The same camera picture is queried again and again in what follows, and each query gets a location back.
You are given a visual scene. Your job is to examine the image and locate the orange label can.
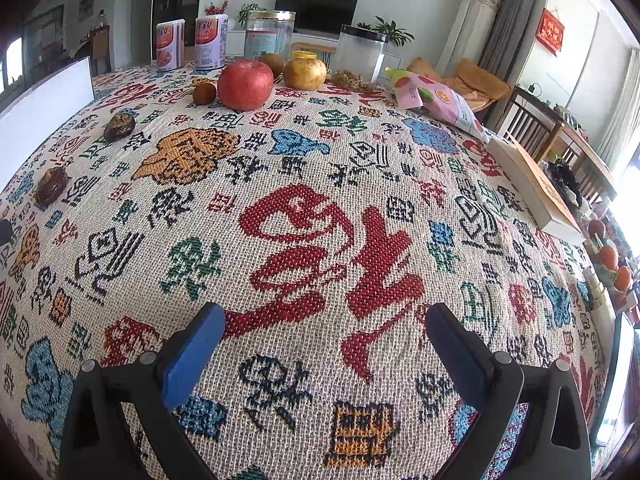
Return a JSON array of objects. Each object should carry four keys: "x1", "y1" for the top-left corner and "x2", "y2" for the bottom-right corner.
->
[
  {"x1": 155, "y1": 18, "x2": 184, "y2": 72},
  {"x1": 194, "y1": 14, "x2": 228, "y2": 70}
]

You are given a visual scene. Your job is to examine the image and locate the small dark red fruit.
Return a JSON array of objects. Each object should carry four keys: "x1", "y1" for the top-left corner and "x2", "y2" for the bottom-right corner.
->
[{"x1": 192, "y1": 82, "x2": 217, "y2": 105}]

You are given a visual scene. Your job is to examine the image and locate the pink fruit snack bag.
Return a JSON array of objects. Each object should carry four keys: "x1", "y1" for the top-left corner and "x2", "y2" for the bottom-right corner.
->
[{"x1": 385, "y1": 67, "x2": 490, "y2": 143}]

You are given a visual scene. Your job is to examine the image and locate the white tv cabinet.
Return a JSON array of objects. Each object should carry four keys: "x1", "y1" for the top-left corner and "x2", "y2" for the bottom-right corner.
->
[{"x1": 226, "y1": 29, "x2": 338, "y2": 64}]

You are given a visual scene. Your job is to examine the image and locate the red flower vase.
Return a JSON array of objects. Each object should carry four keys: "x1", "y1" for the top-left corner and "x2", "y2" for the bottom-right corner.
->
[{"x1": 204, "y1": 0, "x2": 229, "y2": 15}]

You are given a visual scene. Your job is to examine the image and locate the black lid clear jar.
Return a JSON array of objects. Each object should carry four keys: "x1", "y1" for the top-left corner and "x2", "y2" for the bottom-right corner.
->
[{"x1": 330, "y1": 24, "x2": 388, "y2": 84}]

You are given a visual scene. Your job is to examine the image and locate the grey curtain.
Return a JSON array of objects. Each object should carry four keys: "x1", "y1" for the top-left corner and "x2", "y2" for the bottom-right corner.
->
[{"x1": 478, "y1": 0, "x2": 535, "y2": 81}]

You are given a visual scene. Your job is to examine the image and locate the gold lid clear jar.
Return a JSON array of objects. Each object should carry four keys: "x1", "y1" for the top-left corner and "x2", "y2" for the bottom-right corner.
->
[{"x1": 243, "y1": 10, "x2": 296, "y2": 61}]

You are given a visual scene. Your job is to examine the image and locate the yellow pear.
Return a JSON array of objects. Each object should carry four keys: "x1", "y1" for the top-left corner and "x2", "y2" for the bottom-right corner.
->
[{"x1": 283, "y1": 58, "x2": 326, "y2": 91}]

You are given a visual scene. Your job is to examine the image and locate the small wooden stool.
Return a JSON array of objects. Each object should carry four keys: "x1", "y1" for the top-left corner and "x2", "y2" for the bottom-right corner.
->
[{"x1": 290, "y1": 42, "x2": 336, "y2": 66}]

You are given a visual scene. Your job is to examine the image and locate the dark mangosteen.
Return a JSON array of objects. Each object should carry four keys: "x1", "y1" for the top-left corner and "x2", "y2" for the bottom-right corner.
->
[
  {"x1": 103, "y1": 112, "x2": 136, "y2": 143},
  {"x1": 35, "y1": 166, "x2": 68, "y2": 208}
]

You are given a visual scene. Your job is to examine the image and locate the covered standing air conditioner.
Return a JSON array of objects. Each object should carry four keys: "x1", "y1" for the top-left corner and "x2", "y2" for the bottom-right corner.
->
[{"x1": 436, "y1": 0, "x2": 501, "y2": 77}]

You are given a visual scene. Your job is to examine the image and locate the black television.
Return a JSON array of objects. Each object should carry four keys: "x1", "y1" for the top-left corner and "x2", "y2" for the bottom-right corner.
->
[{"x1": 274, "y1": 0, "x2": 358, "y2": 37}]

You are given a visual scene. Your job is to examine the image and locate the wooden chair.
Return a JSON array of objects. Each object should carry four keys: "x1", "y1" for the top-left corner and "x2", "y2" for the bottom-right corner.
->
[{"x1": 495, "y1": 86, "x2": 617, "y2": 204}]

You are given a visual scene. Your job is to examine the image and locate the patterned woven tablecloth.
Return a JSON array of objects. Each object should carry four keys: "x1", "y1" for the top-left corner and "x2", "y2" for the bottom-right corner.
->
[{"x1": 1, "y1": 67, "x2": 606, "y2": 479}]

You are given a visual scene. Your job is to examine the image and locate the white foam box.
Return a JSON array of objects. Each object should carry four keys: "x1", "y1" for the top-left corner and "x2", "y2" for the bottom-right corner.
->
[{"x1": 0, "y1": 58, "x2": 94, "y2": 188}]

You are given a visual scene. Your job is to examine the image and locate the red apple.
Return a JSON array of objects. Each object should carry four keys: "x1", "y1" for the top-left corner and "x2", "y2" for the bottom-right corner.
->
[{"x1": 217, "y1": 60, "x2": 273, "y2": 112}]

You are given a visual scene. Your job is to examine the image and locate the left orange label can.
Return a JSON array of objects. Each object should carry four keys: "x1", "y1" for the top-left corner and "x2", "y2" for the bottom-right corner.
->
[{"x1": 155, "y1": 18, "x2": 184, "y2": 72}]

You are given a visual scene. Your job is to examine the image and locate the potted green plant left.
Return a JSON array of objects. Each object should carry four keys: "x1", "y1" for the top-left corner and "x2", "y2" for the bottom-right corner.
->
[{"x1": 238, "y1": 2, "x2": 264, "y2": 29}]

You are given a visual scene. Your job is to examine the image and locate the small yellow lid jar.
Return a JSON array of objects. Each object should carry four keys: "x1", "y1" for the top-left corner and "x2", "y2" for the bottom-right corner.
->
[{"x1": 292, "y1": 50, "x2": 317, "y2": 60}]

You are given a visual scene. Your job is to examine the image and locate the orange cushion chair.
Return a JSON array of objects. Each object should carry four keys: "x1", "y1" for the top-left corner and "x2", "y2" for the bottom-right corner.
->
[{"x1": 407, "y1": 58, "x2": 512, "y2": 112}]

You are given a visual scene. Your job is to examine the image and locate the red wall hanging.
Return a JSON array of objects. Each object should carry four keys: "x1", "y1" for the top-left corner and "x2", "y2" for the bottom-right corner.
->
[{"x1": 536, "y1": 9, "x2": 564, "y2": 55}]

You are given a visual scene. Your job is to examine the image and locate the right orange label can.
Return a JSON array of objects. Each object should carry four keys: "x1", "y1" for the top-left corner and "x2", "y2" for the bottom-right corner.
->
[{"x1": 194, "y1": 14, "x2": 228, "y2": 70}]

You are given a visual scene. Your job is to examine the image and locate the brown kiwi fruit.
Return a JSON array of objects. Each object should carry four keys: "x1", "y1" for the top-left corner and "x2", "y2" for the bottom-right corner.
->
[{"x1": 258, "y1": 53, "x2": 285, "y2": 78}]

